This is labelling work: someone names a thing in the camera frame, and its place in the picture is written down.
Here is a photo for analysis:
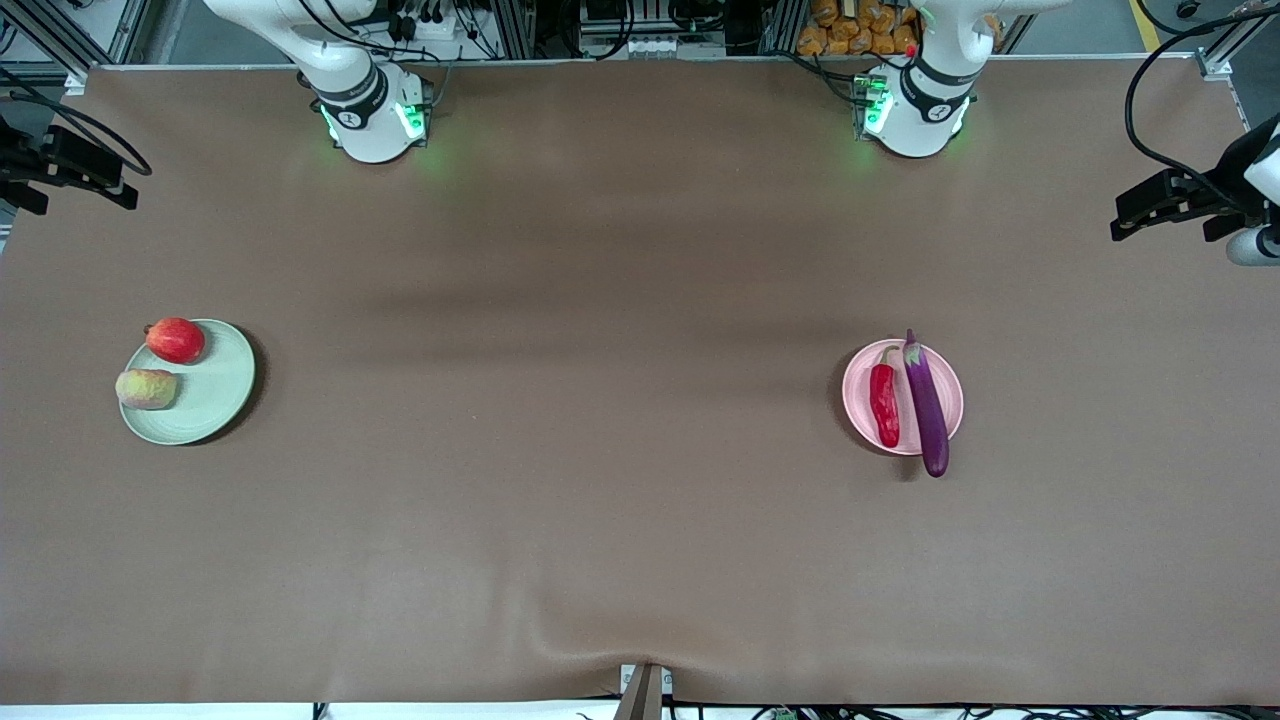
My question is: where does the metal table edge bracket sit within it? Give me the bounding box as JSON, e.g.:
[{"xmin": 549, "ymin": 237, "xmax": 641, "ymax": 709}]
[{"xmin": 618, "ymin": 662, "xmax": 675, "ymax": 720}]

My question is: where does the yellow pink peach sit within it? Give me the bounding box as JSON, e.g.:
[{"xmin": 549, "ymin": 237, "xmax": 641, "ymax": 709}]
[{"xmin": 115, "ymin": 368, "xmax": 180, "ymax": 412}]

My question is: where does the white power strip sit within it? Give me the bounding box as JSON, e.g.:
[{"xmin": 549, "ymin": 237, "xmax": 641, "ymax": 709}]
[{"xmin": 395, "ymin": 8, "xmax": 461, "ymax": 43}]

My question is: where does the aluminium frame post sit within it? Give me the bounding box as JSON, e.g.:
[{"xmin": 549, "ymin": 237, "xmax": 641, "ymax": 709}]
[
  {"xmin": 1195, "ymin": 0, "xmax": 1280, "ymax": 81},
  {"xmin": 0, "ymin": 0, "xmax": 151, "ymax": 96}
]

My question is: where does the red chili pepper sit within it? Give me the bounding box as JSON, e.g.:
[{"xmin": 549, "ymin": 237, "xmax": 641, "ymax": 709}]
[{"xmin": 869, "ymin": 345, "xmax": 902, "ymax": 449}]

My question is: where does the pink round plate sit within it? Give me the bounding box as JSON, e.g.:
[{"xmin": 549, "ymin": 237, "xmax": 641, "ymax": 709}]
[{"xmin": 841, "ymin": 338, "xmax": 965, "ymax": 457}]

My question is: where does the purple eggplant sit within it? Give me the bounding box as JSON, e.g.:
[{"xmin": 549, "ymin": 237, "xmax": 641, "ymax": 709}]
[{"xmin": 903, "ymin": 328, "xmax": 951, "ymax": 479}]

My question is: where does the pile of orange toy food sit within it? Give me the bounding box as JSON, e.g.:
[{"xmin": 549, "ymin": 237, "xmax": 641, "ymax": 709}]
[{"xmin": 797, "ymin": 0, "xmax": 919, "ymax": 57}]

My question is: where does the light green round plate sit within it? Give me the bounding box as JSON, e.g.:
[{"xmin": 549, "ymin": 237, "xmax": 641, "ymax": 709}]
[{"xmin": 119, "ymin": 317, "xmax": 258, "ymax": 445}]

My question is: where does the red pomegranate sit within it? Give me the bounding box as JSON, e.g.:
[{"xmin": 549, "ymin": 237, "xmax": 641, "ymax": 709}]
[{"xmin": 143, "ymin": 317, "xmax": 207, "ymax": 366}]

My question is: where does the brown table mat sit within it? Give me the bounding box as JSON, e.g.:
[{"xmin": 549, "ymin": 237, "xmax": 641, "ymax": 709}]
[{"xmin": 0, "ymin": 55, "xmax": 1280, "ymax": 706}]

